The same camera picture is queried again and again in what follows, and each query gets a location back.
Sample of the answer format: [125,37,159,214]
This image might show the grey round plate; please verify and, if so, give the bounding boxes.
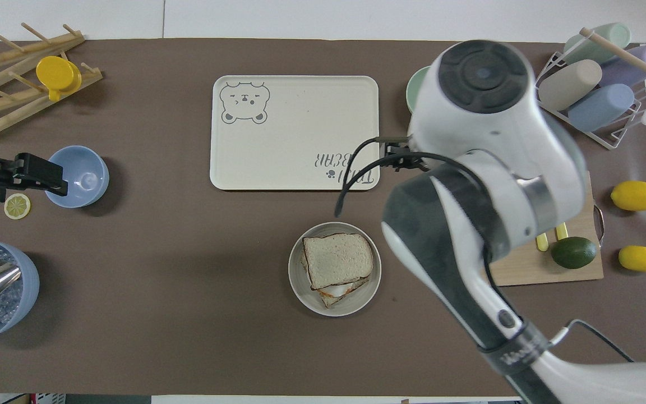
[288,222,382,318]

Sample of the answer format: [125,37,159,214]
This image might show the sandwich base with filling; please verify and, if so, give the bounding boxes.
[299,252,372,309]

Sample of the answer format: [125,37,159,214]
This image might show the lemon slice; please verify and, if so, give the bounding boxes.
[4,193,31,220]

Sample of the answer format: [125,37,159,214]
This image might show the wooden dish rack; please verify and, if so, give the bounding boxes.
[0,22,104,140]

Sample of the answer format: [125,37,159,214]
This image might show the light blue bowl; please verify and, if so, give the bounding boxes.
[44,145,110,209]

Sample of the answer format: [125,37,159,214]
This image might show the blue ice bucket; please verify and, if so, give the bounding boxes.
[0,238,40,344]

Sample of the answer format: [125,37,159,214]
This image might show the yellow cup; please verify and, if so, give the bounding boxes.
[35,56,82,102]

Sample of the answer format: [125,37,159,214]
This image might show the clear ice cubes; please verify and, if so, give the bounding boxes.
[0,249,24,325]

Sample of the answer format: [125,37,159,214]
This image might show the cream tray with bear print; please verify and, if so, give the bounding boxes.
[210,75,380,191]

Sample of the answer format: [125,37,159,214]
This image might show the bread slice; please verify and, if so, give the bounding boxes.
[302,232,375,291]

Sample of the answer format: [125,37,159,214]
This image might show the wooden cutting board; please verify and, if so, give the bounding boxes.
[487,171,605,287]

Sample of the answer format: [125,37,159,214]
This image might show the beige cup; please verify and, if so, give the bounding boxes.
[538,59,603,112]

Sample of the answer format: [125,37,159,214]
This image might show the green avocado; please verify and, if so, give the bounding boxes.
[551,236,598,270]

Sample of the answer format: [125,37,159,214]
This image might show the blue cup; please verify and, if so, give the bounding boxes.
[567,83,636,133]

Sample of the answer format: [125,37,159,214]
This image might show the pale green cup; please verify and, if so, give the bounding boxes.
[562,22,632,66]

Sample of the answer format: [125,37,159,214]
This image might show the yellow lemon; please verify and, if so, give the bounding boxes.
[618,245,646,273]
[610,180,646,212]

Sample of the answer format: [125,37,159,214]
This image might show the wooden stick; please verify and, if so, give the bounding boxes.
[579,26,646,95]

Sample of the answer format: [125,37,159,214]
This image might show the purple cup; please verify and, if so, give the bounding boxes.
[599,44,646,88]

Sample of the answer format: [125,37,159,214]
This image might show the black cable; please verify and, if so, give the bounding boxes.
[550,319,635,364]
[334,136,472,218]

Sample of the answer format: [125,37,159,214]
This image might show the yellow handled tool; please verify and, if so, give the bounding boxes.
[535,222,570,252]

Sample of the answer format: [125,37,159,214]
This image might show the metal handle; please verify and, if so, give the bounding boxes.
[593,203,606,248]

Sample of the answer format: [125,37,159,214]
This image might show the white wire rack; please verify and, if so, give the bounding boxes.
[534,49,646,150]

